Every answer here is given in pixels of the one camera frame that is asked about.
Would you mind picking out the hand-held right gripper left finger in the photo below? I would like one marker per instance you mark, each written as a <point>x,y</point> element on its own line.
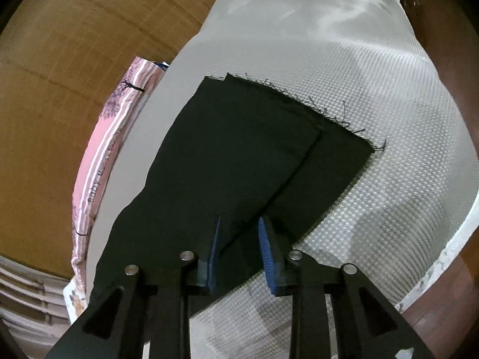
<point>214,254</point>

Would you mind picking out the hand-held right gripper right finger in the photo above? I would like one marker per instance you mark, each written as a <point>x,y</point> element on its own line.
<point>266,254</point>

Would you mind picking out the black pants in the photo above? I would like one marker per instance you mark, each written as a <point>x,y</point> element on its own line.
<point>232,149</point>

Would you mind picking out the white floral pillow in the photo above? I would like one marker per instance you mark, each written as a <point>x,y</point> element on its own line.
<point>75,301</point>

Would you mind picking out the pink striped pillow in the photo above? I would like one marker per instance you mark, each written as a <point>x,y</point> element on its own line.
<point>108,138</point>

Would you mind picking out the white mattress edge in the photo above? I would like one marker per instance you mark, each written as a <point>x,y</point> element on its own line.
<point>449,254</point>

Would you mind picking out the striped beige curtain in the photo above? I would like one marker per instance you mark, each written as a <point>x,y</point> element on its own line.
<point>26,306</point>

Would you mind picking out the beige woven bed mat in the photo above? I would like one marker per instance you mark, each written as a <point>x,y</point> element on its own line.
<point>336,63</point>

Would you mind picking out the wooden headboard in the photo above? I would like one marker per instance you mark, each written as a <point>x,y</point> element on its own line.
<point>75,63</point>

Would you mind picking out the dark wooden bed frame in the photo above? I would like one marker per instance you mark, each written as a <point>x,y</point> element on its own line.
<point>445,37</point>

